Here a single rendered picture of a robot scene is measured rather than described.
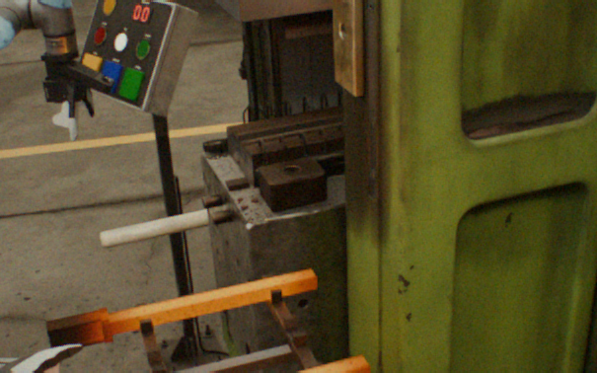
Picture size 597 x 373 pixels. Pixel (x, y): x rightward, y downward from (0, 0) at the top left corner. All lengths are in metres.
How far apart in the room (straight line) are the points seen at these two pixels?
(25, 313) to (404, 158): 2.04
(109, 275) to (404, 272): 1.94
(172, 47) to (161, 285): 1.26
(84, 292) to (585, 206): 2.05
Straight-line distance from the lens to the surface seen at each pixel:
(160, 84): 2.04
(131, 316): 1.27
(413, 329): 1.48
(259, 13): 1.56
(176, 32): 2.05
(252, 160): 1.65
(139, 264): 3.22
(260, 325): 1.67
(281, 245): 1.59
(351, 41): 1.35
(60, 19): 1.92
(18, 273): 3.33
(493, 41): 1.38
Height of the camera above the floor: 1.68
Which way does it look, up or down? 27 degrees down
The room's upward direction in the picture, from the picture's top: 3 degrees counter-clockwise
